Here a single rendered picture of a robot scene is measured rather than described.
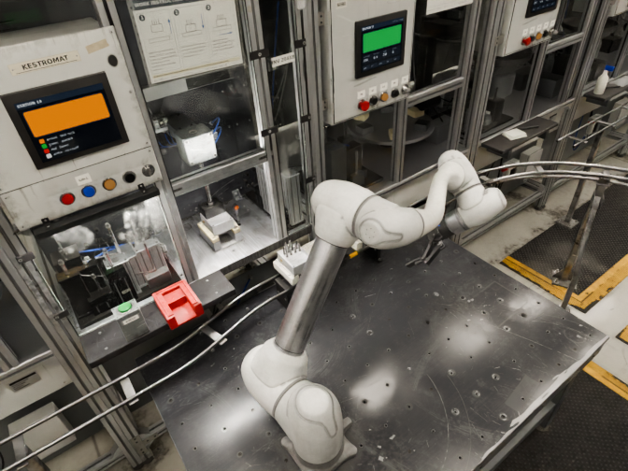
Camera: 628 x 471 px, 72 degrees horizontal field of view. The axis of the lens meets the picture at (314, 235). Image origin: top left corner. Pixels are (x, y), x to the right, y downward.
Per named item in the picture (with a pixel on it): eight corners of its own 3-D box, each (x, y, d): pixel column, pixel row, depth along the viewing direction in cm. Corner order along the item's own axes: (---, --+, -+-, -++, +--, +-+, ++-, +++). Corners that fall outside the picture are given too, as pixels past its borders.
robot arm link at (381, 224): (431, 211, 118) (392, 192, 126) (393, 218, 105) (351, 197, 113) (416, 253, 123) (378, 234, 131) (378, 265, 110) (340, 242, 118)
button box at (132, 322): (127, 342, 147) (115, 319, 140) (121, 328, 152) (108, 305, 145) (149, 331, 150) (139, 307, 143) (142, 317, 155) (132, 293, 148)
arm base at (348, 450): (368, 445, 138) (368, 436, 135) (312, 491, 128) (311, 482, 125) (333, 403, 150) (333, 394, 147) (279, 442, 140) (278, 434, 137)
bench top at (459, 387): (279, 665, 103) (278, 663, 100) (136, 364, 172) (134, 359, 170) (606, 343, 167) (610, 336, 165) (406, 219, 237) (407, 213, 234)
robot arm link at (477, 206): (474, 230, 163) (457, 199, 166) (514, 208, 156) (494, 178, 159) (467, 230, 154) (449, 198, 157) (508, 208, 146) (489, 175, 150)
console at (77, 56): (21, 236, 120) (-82, 66, 92) (8, 193, 139) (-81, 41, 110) (165, 183, 138) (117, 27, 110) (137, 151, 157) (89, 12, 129)
